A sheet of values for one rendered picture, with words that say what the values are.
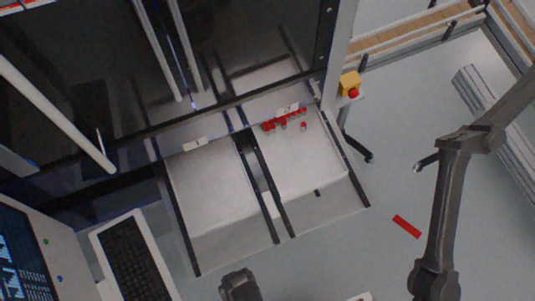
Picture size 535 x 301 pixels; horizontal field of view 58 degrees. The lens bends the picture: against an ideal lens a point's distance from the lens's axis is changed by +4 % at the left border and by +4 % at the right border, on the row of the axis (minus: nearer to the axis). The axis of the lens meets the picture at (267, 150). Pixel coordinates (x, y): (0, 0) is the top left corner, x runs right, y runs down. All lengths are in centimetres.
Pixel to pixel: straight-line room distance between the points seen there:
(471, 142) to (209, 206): 89
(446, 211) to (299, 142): 68
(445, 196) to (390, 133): 157
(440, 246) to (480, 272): 146
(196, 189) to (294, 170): 36
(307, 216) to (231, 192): 28
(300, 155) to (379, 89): 128
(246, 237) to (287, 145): 37
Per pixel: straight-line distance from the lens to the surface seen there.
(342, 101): 184
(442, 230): 126
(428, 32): 200
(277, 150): 173
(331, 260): 254
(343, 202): 169
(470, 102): 244
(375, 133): 278
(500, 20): 212
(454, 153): 125
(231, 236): 166
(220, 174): 172
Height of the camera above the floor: 250
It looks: 69 degrees down
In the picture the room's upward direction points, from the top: 3 degrees counter-clockwise
